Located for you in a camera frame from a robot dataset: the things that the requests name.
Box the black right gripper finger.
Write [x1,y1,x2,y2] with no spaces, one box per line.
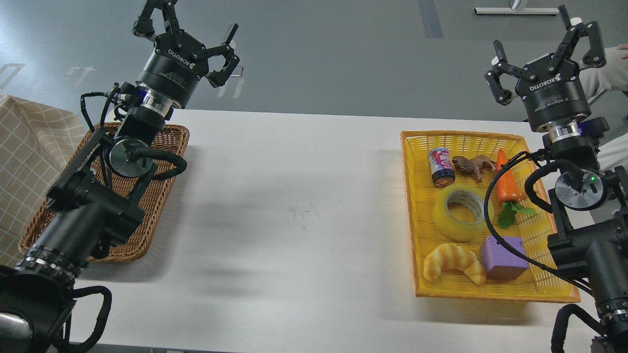
[548,5,607,75]
[485,40,536,106]

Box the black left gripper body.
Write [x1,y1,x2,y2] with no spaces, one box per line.
[135,32,207,109]

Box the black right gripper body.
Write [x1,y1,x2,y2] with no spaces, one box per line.
[516,54,591,132]

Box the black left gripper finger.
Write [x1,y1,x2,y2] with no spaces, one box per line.
[191,23,240,88]
[131,0,183,46]

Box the yellow tape roll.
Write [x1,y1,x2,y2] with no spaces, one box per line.
[431,184,495,242]

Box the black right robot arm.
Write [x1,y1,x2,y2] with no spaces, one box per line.
[485,6,628,353]

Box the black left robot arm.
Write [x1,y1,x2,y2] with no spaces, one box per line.
[1,0,240,353]

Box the white stand base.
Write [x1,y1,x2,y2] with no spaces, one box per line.
[473,0,559,16]

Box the brown toy animal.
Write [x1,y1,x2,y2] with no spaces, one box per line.
[451,154,497,182]

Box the orange toy carrot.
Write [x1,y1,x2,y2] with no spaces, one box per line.
[495,170,536,229]

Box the yellow plastic basket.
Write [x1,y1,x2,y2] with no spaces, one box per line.
[401,130,580,303]

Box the small drink can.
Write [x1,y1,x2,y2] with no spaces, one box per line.
[427,147,456,188]

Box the beige checkered cloth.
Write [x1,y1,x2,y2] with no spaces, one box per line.
[0,94,85,266]

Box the purple foam block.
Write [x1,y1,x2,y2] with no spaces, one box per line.
[480,235,529,280]

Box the toy croissant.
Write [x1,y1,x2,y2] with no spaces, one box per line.
[422,243,487,286]

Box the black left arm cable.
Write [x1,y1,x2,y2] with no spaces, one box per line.
[52,286,113,353]

